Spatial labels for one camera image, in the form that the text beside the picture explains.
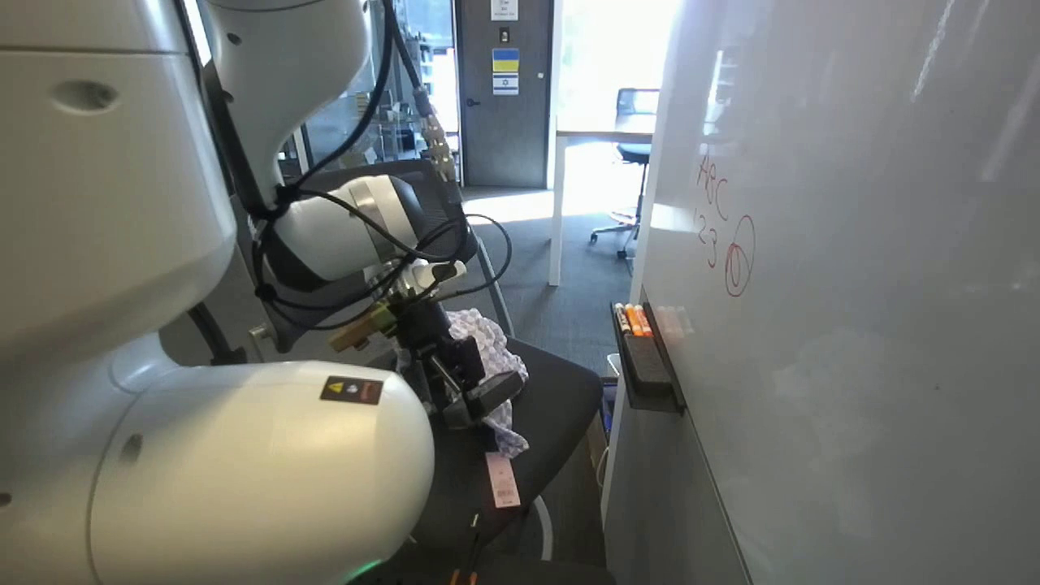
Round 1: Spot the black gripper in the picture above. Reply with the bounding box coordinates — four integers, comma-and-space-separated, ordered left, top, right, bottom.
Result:
386, 289, 484, 432

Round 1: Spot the large whiteboard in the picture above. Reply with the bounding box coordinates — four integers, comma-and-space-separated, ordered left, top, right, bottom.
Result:
598, 0, 1040, 585

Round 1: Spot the pink label tag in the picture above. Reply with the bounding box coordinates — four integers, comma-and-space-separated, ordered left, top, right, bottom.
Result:
482, 449, 527, 514

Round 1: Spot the black mesh office chair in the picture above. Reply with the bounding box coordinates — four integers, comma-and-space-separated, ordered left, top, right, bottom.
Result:
289, 159, 607, 585

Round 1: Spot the long meeting table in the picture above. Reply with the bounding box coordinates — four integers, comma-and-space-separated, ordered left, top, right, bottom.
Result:
546, 125, 659, 294

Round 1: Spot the dark grey door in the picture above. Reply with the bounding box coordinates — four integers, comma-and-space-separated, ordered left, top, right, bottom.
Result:
453, 0, 555, 192

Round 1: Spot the blue swivel office chair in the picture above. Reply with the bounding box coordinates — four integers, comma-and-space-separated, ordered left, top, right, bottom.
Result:
590, 85, 662, 259

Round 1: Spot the blue and yellow flag poster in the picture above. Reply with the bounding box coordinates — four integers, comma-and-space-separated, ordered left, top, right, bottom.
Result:
492, 47, 523, 102

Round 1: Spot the yellow taped cable plug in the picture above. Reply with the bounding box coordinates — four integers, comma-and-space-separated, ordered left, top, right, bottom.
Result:
326, 305, 399, 354

